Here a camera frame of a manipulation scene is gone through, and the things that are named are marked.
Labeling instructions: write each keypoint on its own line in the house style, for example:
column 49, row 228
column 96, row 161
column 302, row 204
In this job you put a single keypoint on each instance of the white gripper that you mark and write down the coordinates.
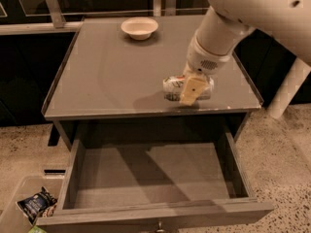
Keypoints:
column 203, row 60

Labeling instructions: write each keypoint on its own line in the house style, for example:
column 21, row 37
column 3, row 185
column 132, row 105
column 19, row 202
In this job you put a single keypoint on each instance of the crushed 7up can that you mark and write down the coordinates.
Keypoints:
column 172, row 88

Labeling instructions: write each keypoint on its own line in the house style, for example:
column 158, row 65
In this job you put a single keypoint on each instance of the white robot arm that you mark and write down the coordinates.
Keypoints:
column 228, row 22

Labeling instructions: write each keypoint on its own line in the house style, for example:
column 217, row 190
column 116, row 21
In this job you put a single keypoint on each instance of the grey cabinet with counter top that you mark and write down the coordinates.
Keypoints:
column 107, row 74

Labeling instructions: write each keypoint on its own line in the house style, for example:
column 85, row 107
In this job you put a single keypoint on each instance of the open grey top drawer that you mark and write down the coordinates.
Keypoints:
column 133, row 188

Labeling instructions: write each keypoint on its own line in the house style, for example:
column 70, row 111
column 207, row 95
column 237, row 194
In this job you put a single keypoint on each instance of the metal drawer knob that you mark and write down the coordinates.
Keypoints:
column 160, row 229

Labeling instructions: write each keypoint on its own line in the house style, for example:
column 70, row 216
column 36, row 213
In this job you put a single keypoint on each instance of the white paper bowl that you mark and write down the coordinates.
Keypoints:
column 139, row 28

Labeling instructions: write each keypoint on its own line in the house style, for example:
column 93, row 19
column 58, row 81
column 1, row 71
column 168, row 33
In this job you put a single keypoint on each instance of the metal railing with glass panels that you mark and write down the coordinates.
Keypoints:
column 50, row 16

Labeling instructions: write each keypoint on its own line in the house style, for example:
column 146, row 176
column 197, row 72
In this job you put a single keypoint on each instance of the blue chip bag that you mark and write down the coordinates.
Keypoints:
column 34, row 205

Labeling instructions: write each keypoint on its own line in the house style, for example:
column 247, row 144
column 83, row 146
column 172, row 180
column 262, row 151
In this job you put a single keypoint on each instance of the green snack packet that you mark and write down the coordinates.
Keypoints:
column 36, row 229

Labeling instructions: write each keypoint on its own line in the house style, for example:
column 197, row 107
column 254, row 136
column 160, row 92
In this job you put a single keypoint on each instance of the clear plastic bin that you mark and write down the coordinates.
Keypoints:
column 13, row 219

